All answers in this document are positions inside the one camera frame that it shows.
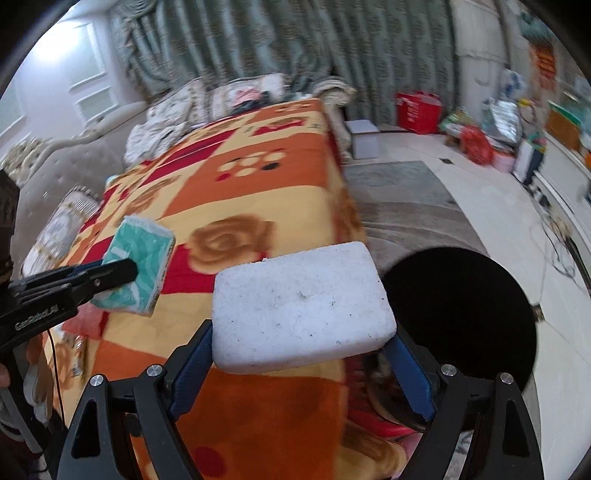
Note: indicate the pink tin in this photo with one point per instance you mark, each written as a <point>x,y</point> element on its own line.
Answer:
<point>502,161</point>

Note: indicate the silver foil bag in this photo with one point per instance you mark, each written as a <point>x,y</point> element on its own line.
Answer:
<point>505,120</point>

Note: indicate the white cabinet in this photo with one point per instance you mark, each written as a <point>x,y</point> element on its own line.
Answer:
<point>565,184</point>

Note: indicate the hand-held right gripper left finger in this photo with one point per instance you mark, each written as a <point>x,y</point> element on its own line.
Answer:
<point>191,374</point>

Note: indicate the beige sofa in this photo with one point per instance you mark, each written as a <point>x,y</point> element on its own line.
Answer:
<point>69,157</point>

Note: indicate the grey box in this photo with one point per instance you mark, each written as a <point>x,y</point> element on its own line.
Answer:
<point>364,138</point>

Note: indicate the red plastic bag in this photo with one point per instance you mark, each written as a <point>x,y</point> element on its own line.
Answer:
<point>476,145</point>

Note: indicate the orange floral blanket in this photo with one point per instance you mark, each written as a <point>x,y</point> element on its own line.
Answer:
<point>240,194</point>

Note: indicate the green patterned curtains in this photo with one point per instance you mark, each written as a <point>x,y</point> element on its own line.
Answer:
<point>286,37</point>

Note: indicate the white and navy appliance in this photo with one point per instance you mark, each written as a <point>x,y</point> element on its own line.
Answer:
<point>528,159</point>

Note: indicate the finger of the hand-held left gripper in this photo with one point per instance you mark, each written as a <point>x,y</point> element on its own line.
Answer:
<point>108,274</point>

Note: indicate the grey rug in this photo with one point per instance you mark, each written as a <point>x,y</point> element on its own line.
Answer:
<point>406,207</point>

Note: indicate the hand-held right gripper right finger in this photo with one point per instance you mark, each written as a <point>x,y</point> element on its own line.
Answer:
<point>411,378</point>

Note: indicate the white foam block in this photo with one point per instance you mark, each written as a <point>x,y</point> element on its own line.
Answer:
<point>300,304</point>

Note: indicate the brown box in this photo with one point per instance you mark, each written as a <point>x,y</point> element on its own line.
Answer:
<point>563,127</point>

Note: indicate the floral patterned cushion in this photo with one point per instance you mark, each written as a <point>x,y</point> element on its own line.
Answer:
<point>171,115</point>

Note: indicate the pink print cushion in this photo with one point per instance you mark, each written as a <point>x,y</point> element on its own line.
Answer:
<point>244,94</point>

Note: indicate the red hanging decoration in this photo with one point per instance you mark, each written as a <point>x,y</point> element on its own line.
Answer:
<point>545,64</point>

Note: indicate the red paper bag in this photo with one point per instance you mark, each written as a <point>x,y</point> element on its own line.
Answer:
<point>418,113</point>

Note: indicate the beige ornate cushion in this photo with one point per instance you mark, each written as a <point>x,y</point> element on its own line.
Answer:
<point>57,230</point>

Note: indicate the teal tissue packet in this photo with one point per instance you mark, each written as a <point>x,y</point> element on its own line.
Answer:
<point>138,263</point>

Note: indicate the black round bin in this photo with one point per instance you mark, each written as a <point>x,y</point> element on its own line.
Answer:
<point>461,323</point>

